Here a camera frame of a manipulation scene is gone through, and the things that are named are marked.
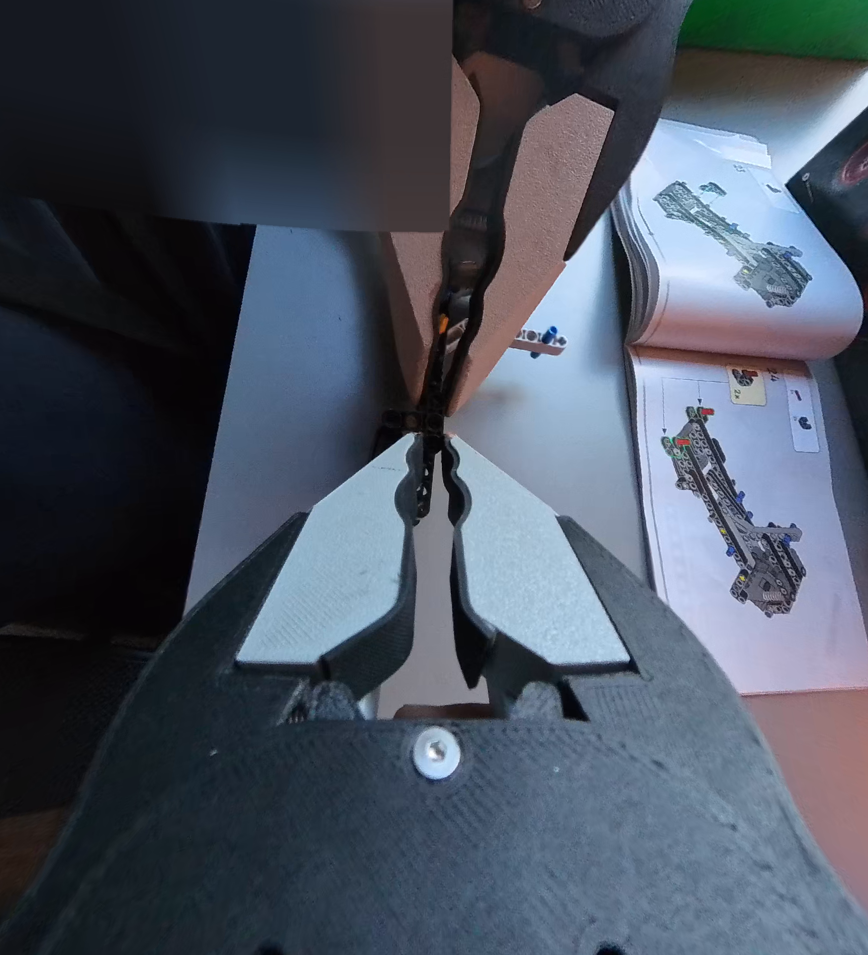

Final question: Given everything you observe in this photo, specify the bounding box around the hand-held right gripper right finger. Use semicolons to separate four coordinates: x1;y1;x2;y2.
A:
440;435;635;691

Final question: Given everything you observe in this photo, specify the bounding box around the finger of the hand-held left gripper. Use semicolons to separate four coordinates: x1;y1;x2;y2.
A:
445;91;620;419
380;60;481;420

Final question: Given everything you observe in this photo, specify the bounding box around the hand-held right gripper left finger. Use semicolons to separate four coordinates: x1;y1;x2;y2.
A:
234;433;420;702

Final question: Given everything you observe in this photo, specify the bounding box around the black lego beam assembly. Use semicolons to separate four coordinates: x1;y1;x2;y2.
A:
380;287;483;525

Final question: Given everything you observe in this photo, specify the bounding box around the grey lego beam blue pin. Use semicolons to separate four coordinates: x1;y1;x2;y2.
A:
512;324;571;361

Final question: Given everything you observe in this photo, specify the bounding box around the lego instruction booklet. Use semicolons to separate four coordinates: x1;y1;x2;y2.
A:
611;119;868;696

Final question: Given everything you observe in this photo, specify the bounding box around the green plastic bin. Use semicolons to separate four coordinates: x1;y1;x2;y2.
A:
676;0;868;62

